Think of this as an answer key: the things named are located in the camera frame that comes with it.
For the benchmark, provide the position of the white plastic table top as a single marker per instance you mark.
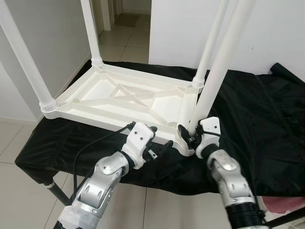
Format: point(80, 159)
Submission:
point(124, 100)

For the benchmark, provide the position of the white plastic table leg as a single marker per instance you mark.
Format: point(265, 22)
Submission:
point(226, 57)
point(212, 43)
point(93, 33)
point(26, 62)

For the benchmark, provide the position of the black cloth table cover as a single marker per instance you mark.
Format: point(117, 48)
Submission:
point(267, 138)

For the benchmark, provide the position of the pink round stool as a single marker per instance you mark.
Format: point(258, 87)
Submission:
point(281, 202)

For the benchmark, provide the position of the brown doormat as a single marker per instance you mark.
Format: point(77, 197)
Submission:
point(126, 19)

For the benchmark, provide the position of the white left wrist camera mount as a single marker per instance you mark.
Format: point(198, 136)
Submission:
point(139, 138)

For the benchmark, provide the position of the white door frame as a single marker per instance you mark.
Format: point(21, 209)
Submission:
point(106, 13)

